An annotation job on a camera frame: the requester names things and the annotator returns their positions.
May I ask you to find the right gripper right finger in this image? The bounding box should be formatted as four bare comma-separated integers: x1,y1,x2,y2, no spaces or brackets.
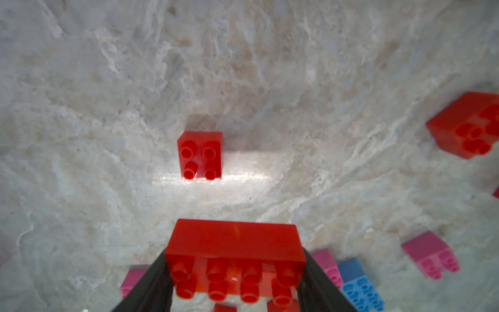
298,249,357,312

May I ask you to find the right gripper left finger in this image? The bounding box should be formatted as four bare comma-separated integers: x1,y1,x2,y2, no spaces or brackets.
112,250,174,312

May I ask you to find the red 2x4 lego brick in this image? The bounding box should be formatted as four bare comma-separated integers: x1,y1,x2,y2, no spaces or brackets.
165,219,307,307

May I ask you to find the red 2x2 lego brick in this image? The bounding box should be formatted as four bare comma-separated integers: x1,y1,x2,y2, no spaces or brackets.
426,92,498,160
178,131,223,180
213,304,238,312
267,300,300,312

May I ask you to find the pink 2x2 lego brick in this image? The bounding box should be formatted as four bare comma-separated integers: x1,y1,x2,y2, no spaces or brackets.
311,249,343,289
401,231,461,281
120,269,147,298

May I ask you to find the blue 2x4 lego brick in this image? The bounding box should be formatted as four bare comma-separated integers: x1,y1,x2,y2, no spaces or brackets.
338,258,385,312

